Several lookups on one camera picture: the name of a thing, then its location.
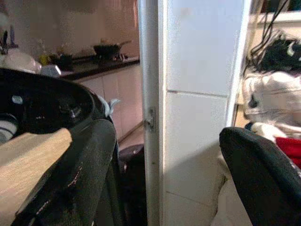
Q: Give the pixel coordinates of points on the yellow bottle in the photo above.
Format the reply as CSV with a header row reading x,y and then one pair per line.
x,y
44,56

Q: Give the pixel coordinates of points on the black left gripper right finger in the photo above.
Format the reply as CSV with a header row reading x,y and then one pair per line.
x,y
265,183

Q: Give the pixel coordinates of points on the black wok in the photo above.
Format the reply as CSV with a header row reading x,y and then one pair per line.
x,y
108,49

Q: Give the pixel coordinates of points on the white kitchen cabinet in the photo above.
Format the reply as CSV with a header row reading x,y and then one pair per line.
x,y
117,94

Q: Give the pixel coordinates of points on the red garment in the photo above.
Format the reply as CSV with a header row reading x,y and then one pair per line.
x,y
290,148

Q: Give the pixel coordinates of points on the black kitchen countertop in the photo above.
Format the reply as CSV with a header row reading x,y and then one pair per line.
x,y
94,67

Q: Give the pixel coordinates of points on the beige woven cloth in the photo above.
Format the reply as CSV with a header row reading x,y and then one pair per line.
x,y
28,164

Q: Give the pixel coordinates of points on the metal door strike plate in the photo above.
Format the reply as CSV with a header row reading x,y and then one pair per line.
x,y
152,117

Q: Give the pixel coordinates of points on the grey door frame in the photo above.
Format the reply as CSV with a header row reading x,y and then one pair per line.
x,y
151,70

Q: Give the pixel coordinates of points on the striped garment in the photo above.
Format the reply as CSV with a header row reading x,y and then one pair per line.
x,y
8,129

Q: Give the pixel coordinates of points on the white crumpled jacket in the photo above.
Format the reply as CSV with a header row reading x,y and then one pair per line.
x,y
277,99

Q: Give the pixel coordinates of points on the dark cooking pot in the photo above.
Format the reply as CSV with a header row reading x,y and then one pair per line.
x,y
62,61

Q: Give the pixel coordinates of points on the black garment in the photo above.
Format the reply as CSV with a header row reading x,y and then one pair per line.
x,y
279,56

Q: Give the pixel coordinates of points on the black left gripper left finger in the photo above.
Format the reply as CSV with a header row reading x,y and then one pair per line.
x,y
89,164

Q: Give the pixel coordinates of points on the black round bin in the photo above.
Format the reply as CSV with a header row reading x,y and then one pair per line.
x,y
131,162

